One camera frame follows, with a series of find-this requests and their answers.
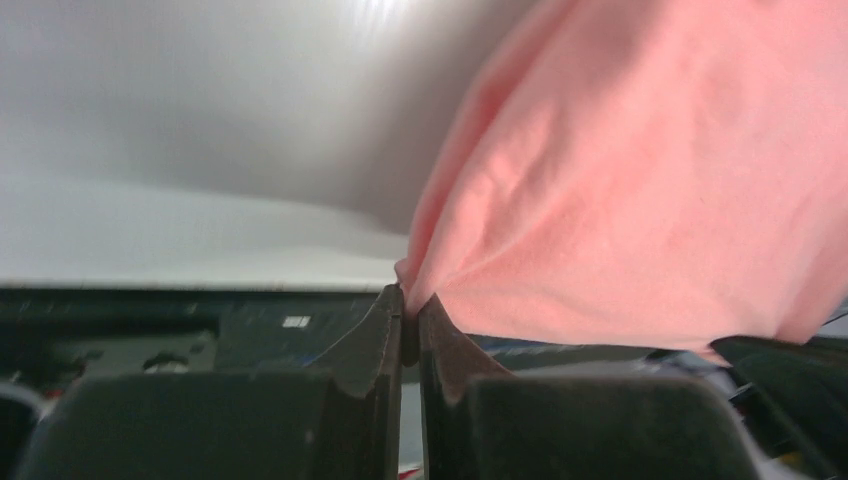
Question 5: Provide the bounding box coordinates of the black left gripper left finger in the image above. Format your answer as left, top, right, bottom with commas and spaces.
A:
13, 285, 402, 479

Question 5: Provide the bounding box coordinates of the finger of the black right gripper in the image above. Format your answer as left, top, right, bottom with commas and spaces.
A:
710, 336, 847, 479

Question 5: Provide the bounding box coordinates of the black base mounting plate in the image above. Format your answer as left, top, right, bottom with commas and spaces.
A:
0, 284, 664, 382

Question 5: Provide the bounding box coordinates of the pink t-shirt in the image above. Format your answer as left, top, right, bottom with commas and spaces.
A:
396, 1, 847, 355

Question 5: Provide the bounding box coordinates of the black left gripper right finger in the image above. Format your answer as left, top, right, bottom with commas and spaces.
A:
418, 299, 759, 479

